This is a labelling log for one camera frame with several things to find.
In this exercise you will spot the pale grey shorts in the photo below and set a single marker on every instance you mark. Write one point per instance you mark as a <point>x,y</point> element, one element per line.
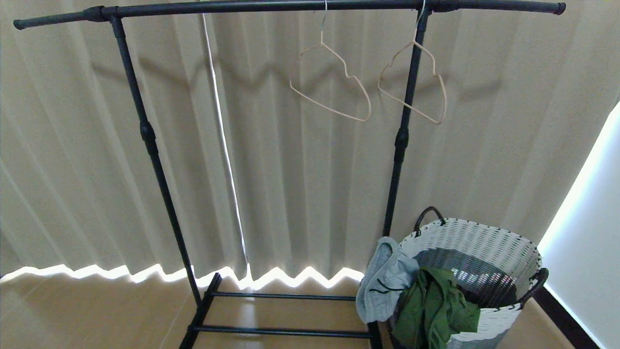
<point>387,276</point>

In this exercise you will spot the green shirt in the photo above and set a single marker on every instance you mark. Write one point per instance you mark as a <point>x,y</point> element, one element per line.
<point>436,310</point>

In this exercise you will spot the beige curtain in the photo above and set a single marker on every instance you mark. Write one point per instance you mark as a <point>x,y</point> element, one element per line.
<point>310,194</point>

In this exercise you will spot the pink clothes hanger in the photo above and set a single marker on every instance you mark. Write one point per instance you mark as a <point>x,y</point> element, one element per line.
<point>321,41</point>
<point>443,97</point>

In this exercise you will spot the white laundry basket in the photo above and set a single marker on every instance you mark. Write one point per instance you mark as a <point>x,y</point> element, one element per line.
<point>474,237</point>

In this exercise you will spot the black clothes rack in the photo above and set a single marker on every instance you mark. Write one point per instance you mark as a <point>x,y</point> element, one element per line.
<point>147,134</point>

